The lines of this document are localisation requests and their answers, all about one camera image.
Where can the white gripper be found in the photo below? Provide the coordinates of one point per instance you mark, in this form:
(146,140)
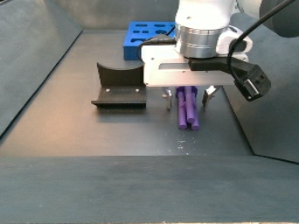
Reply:
(168,69)

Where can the purple three-prong object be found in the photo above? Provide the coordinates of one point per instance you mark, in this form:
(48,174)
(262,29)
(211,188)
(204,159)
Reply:
(187,109)

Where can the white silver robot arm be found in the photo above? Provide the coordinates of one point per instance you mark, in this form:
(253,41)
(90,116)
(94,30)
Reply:
(202,20)

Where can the black curved fixture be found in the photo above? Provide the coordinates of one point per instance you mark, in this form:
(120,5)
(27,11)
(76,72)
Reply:
(122,88)

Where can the blue foam shape-hole block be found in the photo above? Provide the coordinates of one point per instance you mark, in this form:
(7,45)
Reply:
(139,31)

